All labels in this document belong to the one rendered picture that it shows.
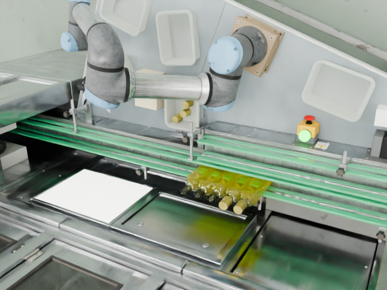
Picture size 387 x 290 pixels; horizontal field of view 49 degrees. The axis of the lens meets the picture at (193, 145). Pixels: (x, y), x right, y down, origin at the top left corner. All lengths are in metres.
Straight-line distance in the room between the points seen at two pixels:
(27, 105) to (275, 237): 1.29
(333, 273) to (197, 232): 0.49
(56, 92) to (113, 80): 0.96
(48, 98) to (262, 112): 1.08
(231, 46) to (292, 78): 0.37
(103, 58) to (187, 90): 0.31
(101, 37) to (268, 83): 0.72
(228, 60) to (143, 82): 0.29
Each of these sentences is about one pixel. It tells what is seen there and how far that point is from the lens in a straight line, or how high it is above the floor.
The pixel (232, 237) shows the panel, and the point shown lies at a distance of 1.59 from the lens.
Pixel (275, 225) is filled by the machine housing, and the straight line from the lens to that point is 1.74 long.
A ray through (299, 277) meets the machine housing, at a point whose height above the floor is 1.21.
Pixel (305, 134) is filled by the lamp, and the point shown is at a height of 0.85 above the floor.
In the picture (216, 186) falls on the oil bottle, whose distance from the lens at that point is 1.61.
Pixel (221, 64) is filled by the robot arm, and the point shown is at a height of 1.07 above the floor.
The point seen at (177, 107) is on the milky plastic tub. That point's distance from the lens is 1.95.
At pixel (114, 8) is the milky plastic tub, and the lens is 2.07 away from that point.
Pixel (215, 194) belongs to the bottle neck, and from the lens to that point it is 1.58.
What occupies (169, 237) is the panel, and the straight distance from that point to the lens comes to 1.59.
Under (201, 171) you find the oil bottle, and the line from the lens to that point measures 1.71.
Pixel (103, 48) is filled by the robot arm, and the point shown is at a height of 1.35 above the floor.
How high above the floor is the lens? 2.36
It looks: 53 degrees down
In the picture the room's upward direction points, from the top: 126 degrees counter-clockwise
